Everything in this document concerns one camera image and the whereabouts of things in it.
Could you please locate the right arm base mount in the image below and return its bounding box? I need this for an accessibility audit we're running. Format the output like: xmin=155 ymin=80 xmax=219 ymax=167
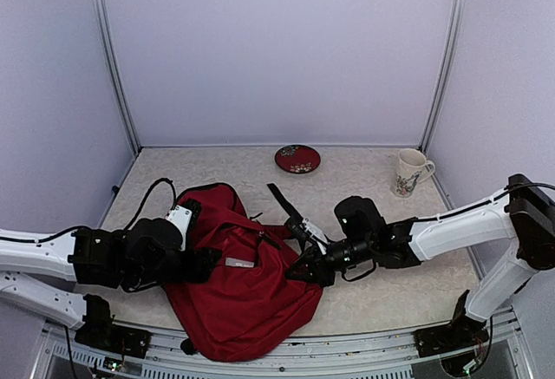
xmin=414 ymin=290 xmax=491 ymax=357

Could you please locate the aluminium frame post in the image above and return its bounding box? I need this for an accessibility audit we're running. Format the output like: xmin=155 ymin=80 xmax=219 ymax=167
xmin=419 ymin=0 xmax=466 ymax=154
xmin=93 ymin=0 xmax=142 ymax=158

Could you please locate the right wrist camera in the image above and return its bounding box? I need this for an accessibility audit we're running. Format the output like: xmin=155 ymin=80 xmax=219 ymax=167
xmin=284 ymin=217 xmax=330 ymax=255

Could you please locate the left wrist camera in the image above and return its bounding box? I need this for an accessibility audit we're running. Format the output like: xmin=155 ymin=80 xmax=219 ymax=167
xmin=125 ymin=178 xmax=204 ymax=252

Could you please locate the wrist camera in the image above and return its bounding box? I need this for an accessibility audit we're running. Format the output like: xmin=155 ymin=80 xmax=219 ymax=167
xmin=284 ymin=217 xmax=330 ymax=255
xmin=125 ymin=178 xmax=204 ymax=252

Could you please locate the aluminium front rail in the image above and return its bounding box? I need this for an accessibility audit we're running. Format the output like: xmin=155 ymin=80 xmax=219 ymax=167
xmin=29 ymin=304 xmax=539 ymax=379

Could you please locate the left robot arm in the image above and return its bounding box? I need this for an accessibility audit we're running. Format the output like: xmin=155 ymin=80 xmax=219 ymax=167
xmin=1 ymin=218 xmax=222 ymax=349

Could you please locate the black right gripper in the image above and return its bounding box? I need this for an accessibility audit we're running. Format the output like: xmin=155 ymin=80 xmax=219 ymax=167
xmin=284 ymin=236 xmax=375 ymax=290

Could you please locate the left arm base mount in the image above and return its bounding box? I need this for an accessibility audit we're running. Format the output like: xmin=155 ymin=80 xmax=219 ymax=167
xmin=75 ymin=294 xmax=152 ymax=359

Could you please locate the white ceramic mug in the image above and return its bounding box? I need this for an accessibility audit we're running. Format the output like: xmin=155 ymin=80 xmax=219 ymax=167
xmin=392 ymin=148 xmax=436 ymax=198

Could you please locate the right aluminium frame post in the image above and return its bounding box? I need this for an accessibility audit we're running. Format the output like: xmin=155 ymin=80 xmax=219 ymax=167
xmin=419 ymin=0 xmax=466 ymax=154

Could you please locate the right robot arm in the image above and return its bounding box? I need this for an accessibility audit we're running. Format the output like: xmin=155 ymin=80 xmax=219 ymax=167
xmin=280 ymin=173 xmax=554 ymax=348

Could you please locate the left aluminium frame post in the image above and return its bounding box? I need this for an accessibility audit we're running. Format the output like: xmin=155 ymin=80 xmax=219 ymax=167
xmin=93 ymin=0 xmax=142 ymax=158

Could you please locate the red student backpack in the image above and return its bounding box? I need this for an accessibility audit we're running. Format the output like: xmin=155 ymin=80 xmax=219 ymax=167
xmin=164 ymin=182 xmax=323 ymax=363

